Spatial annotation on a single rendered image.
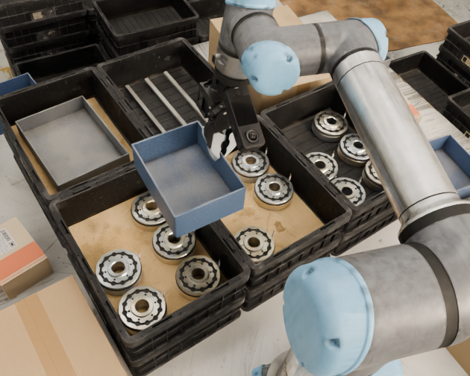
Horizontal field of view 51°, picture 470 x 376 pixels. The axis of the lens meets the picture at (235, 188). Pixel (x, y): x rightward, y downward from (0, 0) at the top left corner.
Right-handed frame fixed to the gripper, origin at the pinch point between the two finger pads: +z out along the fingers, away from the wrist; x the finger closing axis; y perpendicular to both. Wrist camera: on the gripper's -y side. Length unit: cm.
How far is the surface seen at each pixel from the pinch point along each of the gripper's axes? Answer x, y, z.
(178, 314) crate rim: 14.7, -19.1, 21.8
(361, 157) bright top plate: -51, 5, 20
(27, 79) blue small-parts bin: 22, 86, 41
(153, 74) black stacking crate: -13, 63, 28
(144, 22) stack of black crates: -41, 140, 58
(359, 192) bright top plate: -43.5, -4.9, 21.0
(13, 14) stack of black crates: 13, 159, 61
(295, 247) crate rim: -14.8, -15.5, 17.7
